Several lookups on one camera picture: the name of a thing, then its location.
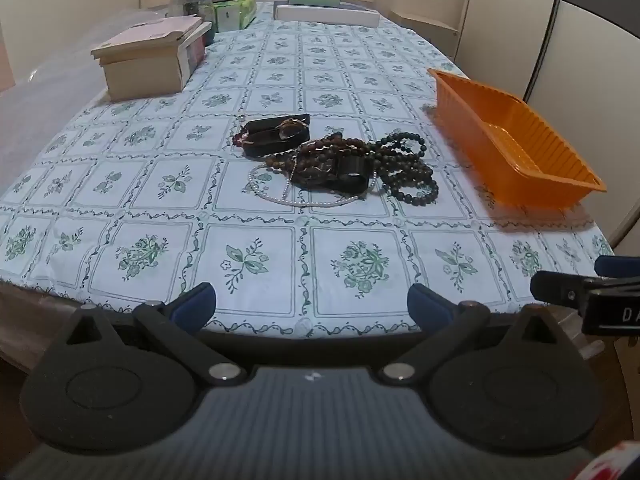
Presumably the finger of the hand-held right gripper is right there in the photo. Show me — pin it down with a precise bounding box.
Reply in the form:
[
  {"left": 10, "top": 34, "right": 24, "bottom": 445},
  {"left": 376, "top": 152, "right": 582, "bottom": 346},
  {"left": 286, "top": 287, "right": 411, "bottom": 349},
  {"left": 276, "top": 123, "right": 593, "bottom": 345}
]
[
  {"left": 530, "top": 270, "right": 601, "bottom": 318},
  {"left": 590, "top": 255, "right": 640, "bottom": 293}
]

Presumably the dark green bead necklace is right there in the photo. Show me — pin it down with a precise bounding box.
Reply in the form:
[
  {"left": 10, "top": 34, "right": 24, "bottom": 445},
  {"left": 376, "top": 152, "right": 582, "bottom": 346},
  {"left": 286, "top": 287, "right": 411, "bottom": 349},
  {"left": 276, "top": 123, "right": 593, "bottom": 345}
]
[{"left": 370, "top": 131, "right": 441, "bottom": 207}]

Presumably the black smartwatch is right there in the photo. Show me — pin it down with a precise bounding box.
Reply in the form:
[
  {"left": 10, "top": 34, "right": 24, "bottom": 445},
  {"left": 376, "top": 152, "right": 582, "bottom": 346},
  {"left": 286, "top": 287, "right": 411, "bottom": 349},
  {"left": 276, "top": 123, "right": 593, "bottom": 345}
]
[{"left": 340, "top": 155, "right": 374, "bottom": 194}]

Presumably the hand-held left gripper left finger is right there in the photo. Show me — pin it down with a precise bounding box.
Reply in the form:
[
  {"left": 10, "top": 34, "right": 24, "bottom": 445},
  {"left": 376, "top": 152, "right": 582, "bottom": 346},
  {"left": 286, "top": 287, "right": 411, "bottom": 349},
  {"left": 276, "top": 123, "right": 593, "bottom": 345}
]
[{"left": 65, "top": 282, "right": 247, "bottom": 386}]

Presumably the white nightstand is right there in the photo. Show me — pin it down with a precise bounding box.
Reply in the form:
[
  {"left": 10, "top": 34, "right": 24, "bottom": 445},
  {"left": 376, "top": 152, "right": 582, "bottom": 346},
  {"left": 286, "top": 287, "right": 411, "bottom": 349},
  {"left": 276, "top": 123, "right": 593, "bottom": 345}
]
[{"left": 389, "top": 9, "right": 461, "bottom": 63}]

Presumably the dark glass jar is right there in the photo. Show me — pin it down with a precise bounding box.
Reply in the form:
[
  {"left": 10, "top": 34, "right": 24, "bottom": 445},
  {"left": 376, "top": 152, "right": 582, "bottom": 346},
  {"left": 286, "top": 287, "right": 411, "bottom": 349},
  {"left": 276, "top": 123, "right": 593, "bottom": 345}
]
[{"left": 167, "top": 0, "right": 217, "bottom": 45}]

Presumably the black strap wristwatch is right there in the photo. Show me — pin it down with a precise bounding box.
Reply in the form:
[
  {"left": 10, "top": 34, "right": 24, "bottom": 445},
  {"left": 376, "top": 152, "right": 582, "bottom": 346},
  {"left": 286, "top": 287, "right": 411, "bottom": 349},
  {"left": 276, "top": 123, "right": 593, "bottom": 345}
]
[{"left": 240, "top": 114, "right": 312, "bottom": 157}]

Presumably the red and white cloth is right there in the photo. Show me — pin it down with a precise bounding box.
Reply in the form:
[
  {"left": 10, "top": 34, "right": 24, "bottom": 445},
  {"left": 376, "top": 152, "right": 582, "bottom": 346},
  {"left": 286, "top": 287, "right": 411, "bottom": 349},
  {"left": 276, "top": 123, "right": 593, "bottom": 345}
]
[{"left": 574, "top": 439, "right": 640, "bottom": 480}]

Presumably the orange plastic tray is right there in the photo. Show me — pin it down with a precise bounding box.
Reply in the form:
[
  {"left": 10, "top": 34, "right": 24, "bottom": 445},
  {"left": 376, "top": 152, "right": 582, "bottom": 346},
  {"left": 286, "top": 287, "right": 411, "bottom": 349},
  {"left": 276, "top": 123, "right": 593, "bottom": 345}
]
[{"left": 427, "top": 67, "right": 608, "bottom": 209}]

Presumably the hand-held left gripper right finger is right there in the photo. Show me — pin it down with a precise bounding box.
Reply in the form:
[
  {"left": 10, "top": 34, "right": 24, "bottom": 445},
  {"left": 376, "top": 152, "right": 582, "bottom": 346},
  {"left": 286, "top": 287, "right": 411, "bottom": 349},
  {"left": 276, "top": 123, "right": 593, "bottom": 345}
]
[{"left": 379, "top": 284, "right": 558, "bottom": 385}]

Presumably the green tissue box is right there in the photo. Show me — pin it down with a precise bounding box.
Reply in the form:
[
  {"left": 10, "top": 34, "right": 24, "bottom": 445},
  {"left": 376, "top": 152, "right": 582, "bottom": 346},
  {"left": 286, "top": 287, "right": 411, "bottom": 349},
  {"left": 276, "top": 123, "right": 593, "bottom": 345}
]
[{"left": 214, "top": 0, "right": 259, "bottom": 31}]

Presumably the white pearl necklace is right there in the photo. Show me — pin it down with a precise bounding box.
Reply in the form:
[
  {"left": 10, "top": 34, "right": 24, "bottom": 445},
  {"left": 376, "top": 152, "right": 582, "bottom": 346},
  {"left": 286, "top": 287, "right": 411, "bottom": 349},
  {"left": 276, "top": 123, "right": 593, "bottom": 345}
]
[{"left": 247, "top": 161, "right": 377, "bottom": 207}]

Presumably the beige printed cardboard box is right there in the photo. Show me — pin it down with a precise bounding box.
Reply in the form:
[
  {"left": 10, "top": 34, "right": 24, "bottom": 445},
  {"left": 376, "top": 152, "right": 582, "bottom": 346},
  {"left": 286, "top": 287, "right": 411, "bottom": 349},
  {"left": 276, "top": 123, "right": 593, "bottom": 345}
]
[{"left": 101, "top": 22, "right": 213, "bottom": 102}]

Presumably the white and grey wardrobe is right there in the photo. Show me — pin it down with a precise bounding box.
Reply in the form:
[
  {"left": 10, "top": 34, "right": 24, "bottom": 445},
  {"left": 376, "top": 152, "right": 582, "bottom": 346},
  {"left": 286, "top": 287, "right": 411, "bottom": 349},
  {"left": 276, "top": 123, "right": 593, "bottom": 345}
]
[{"left": 454, "top": 0, "right": 640, "bottom": 263}]

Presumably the long white box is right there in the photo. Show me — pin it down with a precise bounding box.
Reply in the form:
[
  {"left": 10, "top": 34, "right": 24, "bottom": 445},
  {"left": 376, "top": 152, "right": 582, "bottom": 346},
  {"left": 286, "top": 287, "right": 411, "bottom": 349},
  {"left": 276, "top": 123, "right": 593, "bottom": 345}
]
[{"left": 273, "top": 4, "right": 381, "bottom": 27}]

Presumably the brown bead necklace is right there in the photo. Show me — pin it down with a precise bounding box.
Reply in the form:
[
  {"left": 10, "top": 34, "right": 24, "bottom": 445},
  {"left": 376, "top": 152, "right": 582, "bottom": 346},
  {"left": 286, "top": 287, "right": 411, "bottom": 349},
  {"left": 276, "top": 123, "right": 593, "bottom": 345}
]
[{"left": 288, "top": 132, "right": 383, "bottom": 192}]

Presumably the flat beige cardboard box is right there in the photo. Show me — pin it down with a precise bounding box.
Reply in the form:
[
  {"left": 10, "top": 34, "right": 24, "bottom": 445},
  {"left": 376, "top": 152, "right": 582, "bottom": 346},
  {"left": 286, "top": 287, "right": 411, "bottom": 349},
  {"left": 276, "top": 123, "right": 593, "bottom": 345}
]
[{"left": 91, "top": 16, "right": 204, "bottom": 62}]

